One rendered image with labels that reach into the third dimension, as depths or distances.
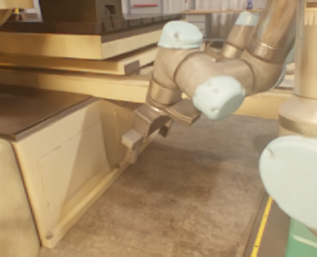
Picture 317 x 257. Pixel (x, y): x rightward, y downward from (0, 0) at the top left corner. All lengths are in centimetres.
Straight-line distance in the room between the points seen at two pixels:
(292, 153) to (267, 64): 24
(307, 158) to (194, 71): 23
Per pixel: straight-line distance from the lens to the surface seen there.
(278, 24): 49
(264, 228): 110
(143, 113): 56
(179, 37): 47
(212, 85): 43
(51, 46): 141
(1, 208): 125
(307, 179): 32
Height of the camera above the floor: 107
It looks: 25 degrees down
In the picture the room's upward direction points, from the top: 1 degrees counter-clockwise
